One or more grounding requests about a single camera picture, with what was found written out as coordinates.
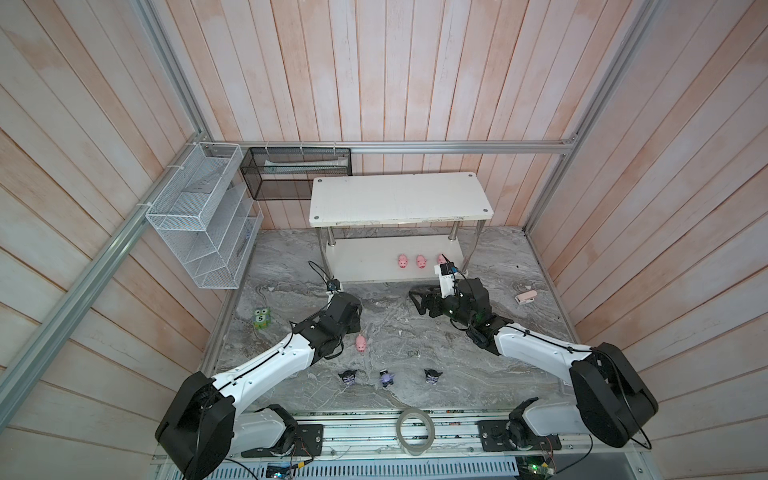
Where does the green frog block toy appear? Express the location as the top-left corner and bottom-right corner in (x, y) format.
(252, 308), (271, 330)

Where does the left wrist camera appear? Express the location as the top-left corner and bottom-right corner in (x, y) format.
(326, 278), (342, 295)

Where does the clear tape roll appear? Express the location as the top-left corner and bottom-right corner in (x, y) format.
(395, 407), (436, 456)

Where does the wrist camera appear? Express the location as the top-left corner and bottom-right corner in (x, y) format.
(435, 261), (457, 298)
(326, 278), (342, 295)

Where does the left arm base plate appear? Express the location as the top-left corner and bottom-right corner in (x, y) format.
(241, 424), (324, 458)

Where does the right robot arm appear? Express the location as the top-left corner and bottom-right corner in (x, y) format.
(409, 278), (659, 449)

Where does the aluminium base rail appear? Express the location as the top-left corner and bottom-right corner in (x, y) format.
(203, 409), (616, 478)

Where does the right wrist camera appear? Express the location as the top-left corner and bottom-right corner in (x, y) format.
(435, 261), (457, 298)

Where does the pink small toy right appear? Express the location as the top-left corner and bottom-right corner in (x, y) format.
(515, 290), (538, 305)

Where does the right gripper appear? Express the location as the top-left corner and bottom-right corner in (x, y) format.
(410, 283), (476, 332)

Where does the black mesh basket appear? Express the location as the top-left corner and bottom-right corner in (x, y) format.
(240, 146), (353, 201)

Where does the white two-tier shelf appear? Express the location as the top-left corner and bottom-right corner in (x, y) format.
(309, 172), (494, 285)

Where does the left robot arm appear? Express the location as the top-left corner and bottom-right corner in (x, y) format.
(155, 292), (363, 479)

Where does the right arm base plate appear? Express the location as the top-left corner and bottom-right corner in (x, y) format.
(477, 420), (562, 452)

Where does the white wire mesh rack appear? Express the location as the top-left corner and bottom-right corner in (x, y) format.
(146, 142), (264, 290)

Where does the purple figure middle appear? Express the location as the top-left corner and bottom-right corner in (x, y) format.
(380, 370), (394, 388)

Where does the black purple figure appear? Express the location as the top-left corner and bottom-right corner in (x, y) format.
(424, 369), (443, 385)
(338, 370), (357, 386)

